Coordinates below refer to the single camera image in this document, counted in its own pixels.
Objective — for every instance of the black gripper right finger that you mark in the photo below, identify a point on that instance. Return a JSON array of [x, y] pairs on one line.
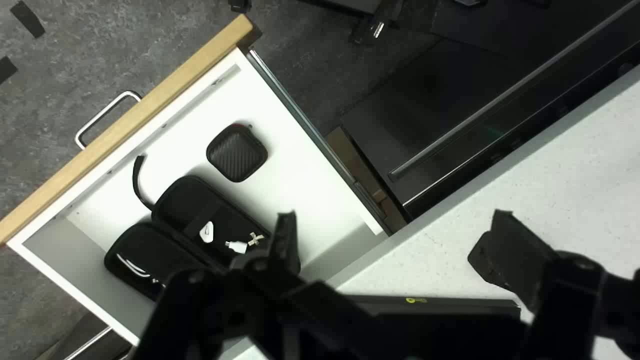
[[574, 298]]

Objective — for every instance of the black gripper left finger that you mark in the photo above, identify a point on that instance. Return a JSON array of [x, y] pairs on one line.
[[258, 298]]

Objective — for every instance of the white drawer with wooden front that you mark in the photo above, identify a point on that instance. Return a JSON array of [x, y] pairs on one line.
[[66, 225]]

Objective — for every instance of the black laptop with yellow sticker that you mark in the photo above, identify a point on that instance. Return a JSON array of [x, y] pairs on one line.
[[448, 328]]

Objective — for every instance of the black zippered pouch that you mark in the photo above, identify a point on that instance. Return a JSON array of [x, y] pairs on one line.
[[197, 215]]

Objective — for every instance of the black glasses case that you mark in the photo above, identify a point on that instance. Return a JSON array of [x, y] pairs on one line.
[[149, 254]]

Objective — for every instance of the small black square case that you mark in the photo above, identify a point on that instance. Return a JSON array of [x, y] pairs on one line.
[[237, 153]]

